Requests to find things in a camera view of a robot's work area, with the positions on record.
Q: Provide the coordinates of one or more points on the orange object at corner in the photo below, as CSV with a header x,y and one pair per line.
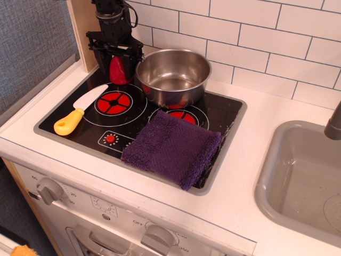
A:
x,y
23,250

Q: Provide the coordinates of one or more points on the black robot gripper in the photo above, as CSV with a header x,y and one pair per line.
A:
x,y
115,38

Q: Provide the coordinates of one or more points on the grey oven knob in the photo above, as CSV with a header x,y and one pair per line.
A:
x,y
158,239
49,190

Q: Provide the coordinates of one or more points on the grey right oven knob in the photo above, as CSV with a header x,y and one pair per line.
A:
x,y
158,239

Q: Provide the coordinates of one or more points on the white toy oven front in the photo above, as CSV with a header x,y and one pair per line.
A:
x,y
83,224

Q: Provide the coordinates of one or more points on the grey left oven knob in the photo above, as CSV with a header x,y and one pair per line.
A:
x,y
49,190

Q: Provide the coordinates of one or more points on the wooden side post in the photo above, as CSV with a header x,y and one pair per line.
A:
x,y
83,19

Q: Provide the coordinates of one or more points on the black toy stovetop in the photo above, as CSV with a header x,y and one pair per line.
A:
x,y
115,118

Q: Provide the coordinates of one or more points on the red toy pepper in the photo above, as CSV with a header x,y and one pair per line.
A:
x,y
116,72

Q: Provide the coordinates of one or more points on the grey toy sink basin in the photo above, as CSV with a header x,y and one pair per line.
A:
x,y
299,183

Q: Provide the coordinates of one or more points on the purple folded towel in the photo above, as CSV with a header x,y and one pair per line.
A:
x,y
173,148

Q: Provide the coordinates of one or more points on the yellow handled toy knife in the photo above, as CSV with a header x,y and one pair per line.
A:
x,y
67,125

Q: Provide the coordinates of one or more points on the grey faucet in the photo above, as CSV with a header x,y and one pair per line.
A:
x,y
332,129

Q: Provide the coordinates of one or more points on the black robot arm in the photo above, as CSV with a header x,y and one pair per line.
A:
x,y
109,7

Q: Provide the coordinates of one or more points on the stainless steel pot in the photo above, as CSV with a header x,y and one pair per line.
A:
x,y
173,78

